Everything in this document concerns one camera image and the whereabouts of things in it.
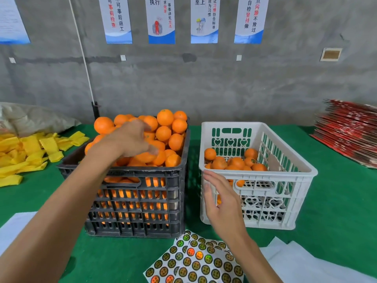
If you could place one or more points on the black plastic crate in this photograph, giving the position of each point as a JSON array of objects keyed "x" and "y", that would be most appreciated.
[{"x": 176, "y": 174}]

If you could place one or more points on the stack of red cardboard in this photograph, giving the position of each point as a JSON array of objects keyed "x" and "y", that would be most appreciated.
[{"x": 350, "y": 132}]

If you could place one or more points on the pile of yellow bags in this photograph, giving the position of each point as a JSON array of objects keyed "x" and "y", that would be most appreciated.
[{"x": 29, "y": 147}]

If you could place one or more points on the person's right forearm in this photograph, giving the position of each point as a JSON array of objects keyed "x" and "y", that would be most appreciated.
[{"x": 256, "y": 262}]

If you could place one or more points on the white printed paper sheet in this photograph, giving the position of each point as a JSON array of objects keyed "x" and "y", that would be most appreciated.
[{"x": 15, "y": 227}]

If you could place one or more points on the person's right hand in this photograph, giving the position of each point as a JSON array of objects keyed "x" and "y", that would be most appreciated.
[{"x": 227, "y": 206}]

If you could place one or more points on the white notice with blue border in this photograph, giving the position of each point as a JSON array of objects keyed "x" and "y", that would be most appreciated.
[{"x": 12, "y": 20}]

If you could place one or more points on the white backing sheet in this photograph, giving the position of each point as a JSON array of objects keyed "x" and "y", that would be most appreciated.
[{"x": 294, "y": 262}]

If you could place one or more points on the holographic sticker sheet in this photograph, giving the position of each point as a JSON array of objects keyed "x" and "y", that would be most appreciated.
[{"x": 194, "y": 262}]

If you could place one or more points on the person's left forearm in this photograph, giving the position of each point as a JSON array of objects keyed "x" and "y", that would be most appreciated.
[{"x": 59, "y": 221}]

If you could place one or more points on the blue white wall poster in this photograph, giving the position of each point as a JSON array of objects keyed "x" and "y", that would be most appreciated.
[
  {"x": 251, "y": 20},
  {"x": 160, "y": 20},
  {"x": 115, "y": 20},
  {"x": 205, "y": 20}
]

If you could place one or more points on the heap of labelled oranges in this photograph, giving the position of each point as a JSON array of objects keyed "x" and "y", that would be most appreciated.
[{"x": 235, "y": 163}]

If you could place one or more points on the green felt table cover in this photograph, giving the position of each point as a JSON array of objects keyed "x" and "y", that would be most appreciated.
[{"x": 341, "y": 215}]

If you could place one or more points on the beige woven sack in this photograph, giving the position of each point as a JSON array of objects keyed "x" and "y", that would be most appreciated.
[{"x": 29, "y": 118}]

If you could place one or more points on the white pole with black base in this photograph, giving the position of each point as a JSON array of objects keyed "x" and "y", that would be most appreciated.
[{"x": 82, "y": 56}]

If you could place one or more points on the pile of oranges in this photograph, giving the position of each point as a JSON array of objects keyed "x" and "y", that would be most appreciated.
[{"x": 165, "y": 118}]

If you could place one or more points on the white plastic crate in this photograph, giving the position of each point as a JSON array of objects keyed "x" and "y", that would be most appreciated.
[{"x": 294, "y": 174}]

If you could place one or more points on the person's left hand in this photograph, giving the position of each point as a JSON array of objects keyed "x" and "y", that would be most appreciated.
[{"x": 126, "y": 138}]

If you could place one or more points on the beige wall plate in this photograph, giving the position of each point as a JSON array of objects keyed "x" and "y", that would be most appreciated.
[{"x": 331, "y": 54}]

